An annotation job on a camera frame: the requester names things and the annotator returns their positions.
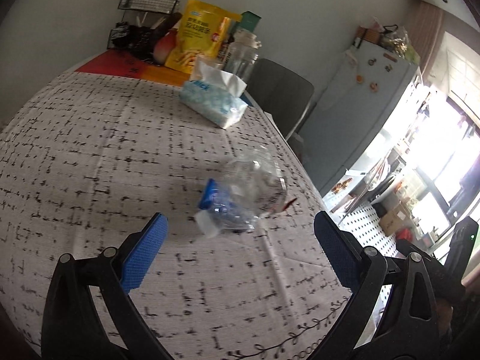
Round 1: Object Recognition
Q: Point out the light blue fridge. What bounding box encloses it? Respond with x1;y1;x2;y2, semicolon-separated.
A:
300;43;421;196

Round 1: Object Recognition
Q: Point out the white black patterned tablecloth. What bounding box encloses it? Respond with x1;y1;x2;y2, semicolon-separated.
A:
0;71;355;360

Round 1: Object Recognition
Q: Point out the black bag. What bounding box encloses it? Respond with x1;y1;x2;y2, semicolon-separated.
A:
110;24;158;61

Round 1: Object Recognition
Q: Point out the red orange table mat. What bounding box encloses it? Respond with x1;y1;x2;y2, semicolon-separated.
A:
75;49;196;88

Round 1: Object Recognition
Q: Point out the cardboard box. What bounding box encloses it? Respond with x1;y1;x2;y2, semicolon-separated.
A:
379;202;414;236

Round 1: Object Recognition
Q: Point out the peach fruit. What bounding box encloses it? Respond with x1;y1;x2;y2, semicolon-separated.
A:
153;32;178;64

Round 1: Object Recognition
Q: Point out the yellow snack bag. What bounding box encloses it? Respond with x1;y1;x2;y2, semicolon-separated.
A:
165;0;243;74

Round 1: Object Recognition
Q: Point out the grey chair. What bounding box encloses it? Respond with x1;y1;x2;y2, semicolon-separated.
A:
245;59;315;144

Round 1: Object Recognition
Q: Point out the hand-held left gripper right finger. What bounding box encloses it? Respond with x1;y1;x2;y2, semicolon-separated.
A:
313;211;445;360

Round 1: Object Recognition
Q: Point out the green box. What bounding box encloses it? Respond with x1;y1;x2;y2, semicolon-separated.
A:
236;10;262;35

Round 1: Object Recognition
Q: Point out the brown curtain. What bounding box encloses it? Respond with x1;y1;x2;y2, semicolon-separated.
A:
407;0;446;91

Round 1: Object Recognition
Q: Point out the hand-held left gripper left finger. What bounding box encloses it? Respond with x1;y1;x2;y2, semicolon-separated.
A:
40;212;169;360

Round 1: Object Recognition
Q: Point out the brown box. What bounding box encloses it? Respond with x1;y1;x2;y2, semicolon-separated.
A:
356;26;382;48

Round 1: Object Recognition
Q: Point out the green bag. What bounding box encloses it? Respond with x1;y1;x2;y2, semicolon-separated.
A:
403;43;421;65

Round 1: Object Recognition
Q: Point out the black wire rack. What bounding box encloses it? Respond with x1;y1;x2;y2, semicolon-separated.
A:
107;0;181;52

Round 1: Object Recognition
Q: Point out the crushed clear plastic bottle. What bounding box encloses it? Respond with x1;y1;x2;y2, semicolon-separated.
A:
194;146;288;238

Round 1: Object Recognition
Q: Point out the blue tissue pack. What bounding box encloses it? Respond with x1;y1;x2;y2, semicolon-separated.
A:
179;55;249;129

